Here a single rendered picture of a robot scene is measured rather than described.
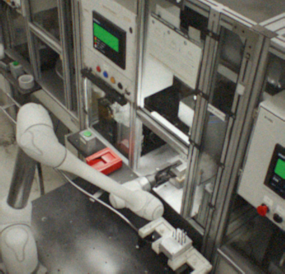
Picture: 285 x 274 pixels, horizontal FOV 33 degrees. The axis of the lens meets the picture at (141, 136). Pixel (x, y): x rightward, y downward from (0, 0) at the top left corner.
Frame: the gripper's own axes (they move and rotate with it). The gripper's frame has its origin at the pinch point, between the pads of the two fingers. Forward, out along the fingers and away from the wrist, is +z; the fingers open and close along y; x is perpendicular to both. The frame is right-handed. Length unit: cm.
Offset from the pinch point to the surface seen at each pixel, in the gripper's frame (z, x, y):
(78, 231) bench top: -49, 18, -34
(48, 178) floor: -12, 119, -101
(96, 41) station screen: -19, 47, 58
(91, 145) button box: -24.1, 43.0, -3.7
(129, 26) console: -17, 25, 75
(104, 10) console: -17, 43, 75
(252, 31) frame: -18, -38, 101
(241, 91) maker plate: -16, -39, 78
